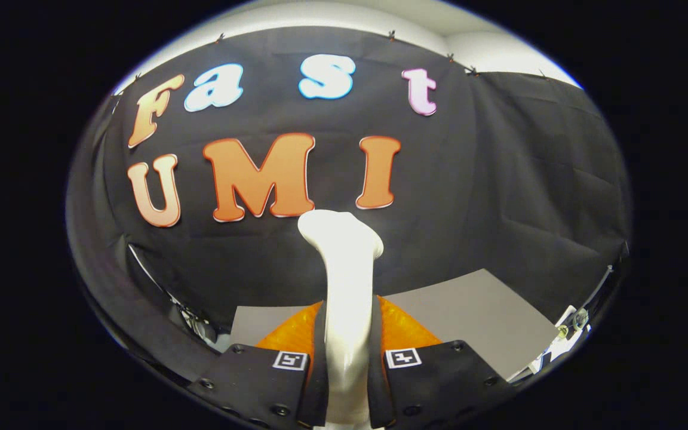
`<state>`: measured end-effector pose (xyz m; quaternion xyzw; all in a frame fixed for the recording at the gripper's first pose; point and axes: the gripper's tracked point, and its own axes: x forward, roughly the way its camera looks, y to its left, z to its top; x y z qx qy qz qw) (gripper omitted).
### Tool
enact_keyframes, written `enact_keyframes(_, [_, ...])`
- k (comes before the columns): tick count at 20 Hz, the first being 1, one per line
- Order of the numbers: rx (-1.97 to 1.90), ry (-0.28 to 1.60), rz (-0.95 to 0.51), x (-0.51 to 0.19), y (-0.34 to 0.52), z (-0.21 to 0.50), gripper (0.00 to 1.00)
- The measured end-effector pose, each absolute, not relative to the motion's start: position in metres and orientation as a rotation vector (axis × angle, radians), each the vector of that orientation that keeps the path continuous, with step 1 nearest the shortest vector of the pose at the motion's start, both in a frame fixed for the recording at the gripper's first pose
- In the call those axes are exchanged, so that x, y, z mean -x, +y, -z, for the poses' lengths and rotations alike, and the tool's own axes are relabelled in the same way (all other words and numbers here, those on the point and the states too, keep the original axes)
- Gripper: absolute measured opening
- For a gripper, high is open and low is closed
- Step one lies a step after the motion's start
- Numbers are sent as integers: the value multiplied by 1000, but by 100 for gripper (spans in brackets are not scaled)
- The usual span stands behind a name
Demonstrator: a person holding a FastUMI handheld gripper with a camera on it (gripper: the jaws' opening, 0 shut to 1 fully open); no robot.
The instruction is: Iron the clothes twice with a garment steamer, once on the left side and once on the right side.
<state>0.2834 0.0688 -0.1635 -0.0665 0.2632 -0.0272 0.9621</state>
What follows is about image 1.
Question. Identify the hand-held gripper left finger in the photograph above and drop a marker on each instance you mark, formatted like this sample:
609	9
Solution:
320	376

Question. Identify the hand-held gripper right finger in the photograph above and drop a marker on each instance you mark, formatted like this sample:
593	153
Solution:
375	382

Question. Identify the white garment steamer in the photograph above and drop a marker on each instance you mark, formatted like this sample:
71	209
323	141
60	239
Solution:
347	286

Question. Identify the grey-topped white drawer cabinet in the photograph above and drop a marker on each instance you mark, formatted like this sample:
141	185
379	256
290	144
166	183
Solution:
475	316

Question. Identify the thin metal stand pole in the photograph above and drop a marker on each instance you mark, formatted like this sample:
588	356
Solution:
159	283

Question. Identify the white desk with clutter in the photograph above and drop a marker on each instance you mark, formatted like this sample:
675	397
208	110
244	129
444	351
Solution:
565	334

